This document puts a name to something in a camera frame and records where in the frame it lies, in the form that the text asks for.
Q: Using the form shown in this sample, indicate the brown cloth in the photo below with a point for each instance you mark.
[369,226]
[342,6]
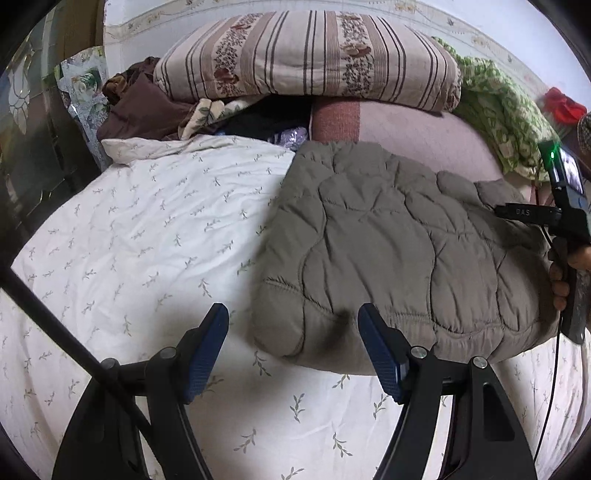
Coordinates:
[138,110]

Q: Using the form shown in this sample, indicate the white leaf-print quilt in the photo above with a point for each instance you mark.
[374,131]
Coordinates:
[138,240]

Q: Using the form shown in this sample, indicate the green patterned blanket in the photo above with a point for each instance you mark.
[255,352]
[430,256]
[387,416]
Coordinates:
[498,101]

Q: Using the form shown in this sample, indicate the dark cloth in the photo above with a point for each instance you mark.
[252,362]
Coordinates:
[258,122]

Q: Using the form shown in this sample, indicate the wooden door frame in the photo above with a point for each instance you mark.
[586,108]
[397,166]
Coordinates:
[83,27]

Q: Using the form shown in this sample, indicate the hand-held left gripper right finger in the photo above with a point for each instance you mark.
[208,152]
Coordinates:
[381,355]

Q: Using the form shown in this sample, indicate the cream floral cloth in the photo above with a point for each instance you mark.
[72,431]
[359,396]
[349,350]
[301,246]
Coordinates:
[207,113]

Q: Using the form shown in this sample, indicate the striped floral folded quilt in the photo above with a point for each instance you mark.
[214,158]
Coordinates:
[300,55]

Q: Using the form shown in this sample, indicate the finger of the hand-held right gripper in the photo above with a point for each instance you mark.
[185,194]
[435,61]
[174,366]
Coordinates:
[524,213]

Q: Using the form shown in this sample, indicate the olive quilted hooded jacket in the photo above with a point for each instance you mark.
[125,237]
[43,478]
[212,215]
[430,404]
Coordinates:
[392,254]

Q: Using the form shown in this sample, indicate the grey knit hat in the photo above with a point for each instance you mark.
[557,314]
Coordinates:
[585,131]

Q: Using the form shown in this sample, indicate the decorated glass door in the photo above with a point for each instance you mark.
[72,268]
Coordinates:
[18,97]

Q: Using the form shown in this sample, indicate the red cloth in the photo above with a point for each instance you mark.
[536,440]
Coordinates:
[561,104]

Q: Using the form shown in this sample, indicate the person's right hand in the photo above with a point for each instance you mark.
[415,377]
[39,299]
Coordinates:
[558,286]

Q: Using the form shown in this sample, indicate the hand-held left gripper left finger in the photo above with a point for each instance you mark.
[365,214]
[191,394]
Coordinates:
[205,350]

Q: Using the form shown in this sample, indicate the floral printed bag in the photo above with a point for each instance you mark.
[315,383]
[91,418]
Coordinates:
[83,92]

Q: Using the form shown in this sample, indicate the clear plastic bag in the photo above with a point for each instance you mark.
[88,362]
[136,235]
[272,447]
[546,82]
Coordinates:
[291,137]

